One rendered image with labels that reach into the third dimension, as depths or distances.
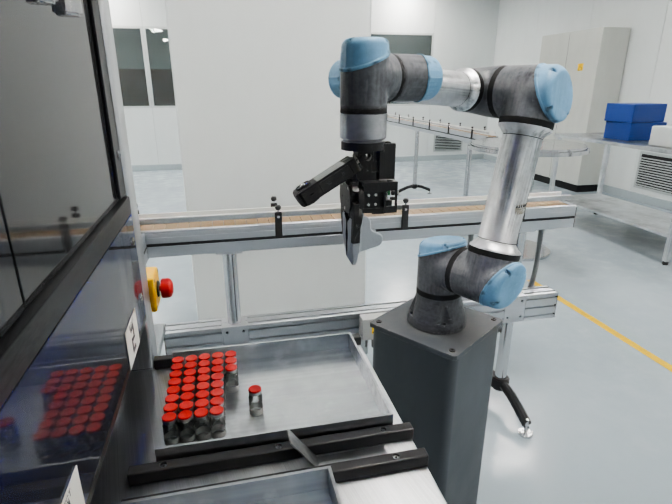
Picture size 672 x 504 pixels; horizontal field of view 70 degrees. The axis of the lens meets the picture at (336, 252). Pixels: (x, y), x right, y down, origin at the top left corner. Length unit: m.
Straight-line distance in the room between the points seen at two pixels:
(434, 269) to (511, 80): 0.45
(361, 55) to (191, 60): 1.50
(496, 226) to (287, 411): 0.61
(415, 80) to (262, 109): 1.44
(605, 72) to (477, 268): 6.28
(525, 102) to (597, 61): 6.11
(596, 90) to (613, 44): 0.56
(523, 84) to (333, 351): 0.68
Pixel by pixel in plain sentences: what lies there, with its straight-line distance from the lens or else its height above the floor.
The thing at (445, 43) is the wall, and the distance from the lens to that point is 9.65.
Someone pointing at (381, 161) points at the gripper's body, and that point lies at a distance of 0.80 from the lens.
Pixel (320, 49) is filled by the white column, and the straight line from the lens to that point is 2.25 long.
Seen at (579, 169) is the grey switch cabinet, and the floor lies 0.31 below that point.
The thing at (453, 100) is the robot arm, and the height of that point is 1.35.
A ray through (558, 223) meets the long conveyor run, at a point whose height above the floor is 0.86.
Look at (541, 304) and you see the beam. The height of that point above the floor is 0.50.
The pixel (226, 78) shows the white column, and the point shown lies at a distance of 2.20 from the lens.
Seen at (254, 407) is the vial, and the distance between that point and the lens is 0.81.
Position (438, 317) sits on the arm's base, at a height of 0.83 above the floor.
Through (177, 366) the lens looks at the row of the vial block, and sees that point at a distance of 0.89.
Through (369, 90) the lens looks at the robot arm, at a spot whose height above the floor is 1.37.
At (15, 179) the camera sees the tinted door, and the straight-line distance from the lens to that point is 0.47.
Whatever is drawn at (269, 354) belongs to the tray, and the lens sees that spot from 0.96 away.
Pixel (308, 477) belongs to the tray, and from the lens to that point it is 0.68.
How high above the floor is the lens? 1.38
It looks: 19 degrees down
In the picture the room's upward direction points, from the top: straight up
